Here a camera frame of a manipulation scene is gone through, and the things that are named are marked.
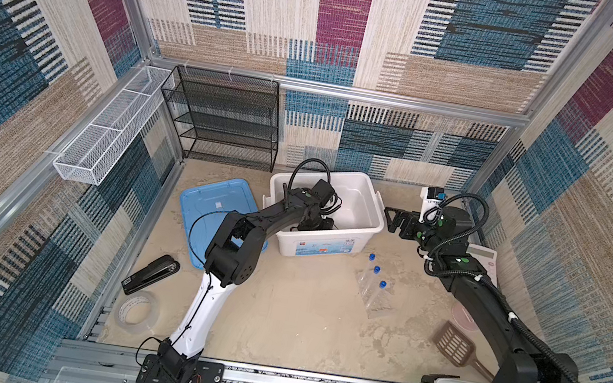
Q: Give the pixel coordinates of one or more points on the blue capped test tube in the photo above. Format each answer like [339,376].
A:
[375,302]
[372,282]
[369,266]

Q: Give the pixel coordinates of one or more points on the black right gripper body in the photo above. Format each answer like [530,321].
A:
[427,236]

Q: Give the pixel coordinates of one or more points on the black wire shelf rack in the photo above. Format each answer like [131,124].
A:
[224,118]

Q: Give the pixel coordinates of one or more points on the brown wooden tool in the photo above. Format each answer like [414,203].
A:
[459,349]

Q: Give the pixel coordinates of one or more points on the blue plastic bin lid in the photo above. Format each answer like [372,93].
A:
[204,208]

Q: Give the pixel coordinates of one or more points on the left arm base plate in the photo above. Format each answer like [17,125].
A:
[153,370]

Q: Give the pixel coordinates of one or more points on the black stapler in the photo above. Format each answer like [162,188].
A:
[157,270]

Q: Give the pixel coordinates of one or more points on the white mesh wall basket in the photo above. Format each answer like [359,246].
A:
[92,155]

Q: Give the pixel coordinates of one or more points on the pink cup of markers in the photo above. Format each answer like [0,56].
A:
[461,318]

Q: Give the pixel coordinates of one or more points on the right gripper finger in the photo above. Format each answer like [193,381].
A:
[398,215]
[405,228]

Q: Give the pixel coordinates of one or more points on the pink calculator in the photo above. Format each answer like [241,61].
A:
[488,259]

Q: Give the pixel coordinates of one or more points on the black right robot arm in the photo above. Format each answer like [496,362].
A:
[522,356]

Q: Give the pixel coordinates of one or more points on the clear tape roll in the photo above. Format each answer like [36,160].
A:
[138,314]

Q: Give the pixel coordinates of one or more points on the white plastic storage bin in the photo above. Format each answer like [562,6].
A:
[359,218]

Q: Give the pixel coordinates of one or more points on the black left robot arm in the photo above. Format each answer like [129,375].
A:
[230,259]

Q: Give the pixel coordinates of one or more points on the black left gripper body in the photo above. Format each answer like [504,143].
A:
[318,224]

